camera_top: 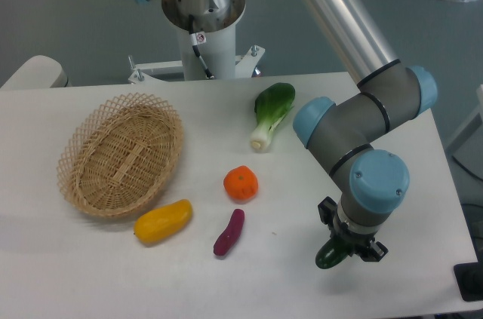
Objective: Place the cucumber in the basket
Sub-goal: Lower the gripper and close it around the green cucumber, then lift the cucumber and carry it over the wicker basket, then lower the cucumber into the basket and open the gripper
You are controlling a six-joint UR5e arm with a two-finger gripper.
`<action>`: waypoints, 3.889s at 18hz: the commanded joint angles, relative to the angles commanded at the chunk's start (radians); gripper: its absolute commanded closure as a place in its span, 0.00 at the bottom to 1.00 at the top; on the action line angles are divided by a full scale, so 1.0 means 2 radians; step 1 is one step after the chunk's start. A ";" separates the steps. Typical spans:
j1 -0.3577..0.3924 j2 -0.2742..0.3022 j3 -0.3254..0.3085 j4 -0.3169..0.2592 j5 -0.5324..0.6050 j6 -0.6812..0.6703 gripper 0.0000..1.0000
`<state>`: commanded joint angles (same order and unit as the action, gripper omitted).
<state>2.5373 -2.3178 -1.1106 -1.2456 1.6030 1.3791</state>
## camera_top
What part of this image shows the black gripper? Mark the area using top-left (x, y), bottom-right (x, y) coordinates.
top-left (317, 197), bottom-right (388, 262)

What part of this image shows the green cucumber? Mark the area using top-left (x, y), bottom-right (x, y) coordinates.
top-left (315, 236), bottom-right (353, 269)

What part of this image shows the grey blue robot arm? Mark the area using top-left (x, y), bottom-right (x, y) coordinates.
top-left (136, 0), bottom-right (438, 269)

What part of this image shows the woven wicker basket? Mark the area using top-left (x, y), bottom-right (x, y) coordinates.
top-left (57, 93), bottom-right (183, 219)

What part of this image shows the purple sweet potato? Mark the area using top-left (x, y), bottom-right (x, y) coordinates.
top-left (213, 209), bottom-right (245, 256)

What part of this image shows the orange tangerine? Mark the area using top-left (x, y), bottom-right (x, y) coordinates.
top-left (223, 165), bottom-right (259, 202)

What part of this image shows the black device at table edge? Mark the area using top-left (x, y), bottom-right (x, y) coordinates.
top-left (454, 262), bottom-right (483, 302)

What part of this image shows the white furniture at right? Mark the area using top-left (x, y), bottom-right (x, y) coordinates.
top-left (445, 85), bottom-right (482, 176)

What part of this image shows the green bok choy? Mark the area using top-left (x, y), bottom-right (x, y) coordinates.
top-left (250, 82), bottom-right (296, 152)

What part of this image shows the yellow mango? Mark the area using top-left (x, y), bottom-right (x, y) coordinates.
top-left (134, 199), bottom-right (192, 246)

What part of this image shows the white chair back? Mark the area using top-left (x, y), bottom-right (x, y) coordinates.
top-left (1, 55), bottom-right (71, 91)

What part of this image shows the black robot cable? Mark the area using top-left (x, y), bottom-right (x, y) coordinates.
top-left (187, 14), bottom-right (216, 80)

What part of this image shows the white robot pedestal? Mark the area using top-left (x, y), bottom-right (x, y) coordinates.
top-left (129, 0), bottom-right (266, 84)

